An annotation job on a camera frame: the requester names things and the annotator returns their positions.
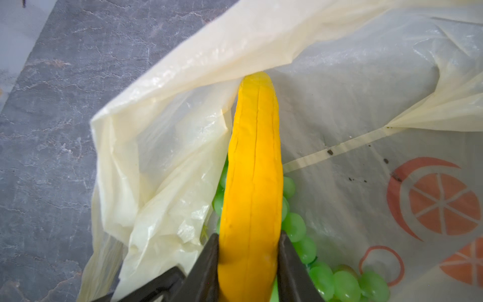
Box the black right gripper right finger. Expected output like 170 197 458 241
277 232 324 302

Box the yellow toy banana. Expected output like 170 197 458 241
217 72 283 301

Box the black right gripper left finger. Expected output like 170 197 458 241
90 233 220 302

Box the green toy grape bunch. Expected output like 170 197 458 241
214 162 390 301

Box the cream printed plastic bag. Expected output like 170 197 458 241
78 1 482 301

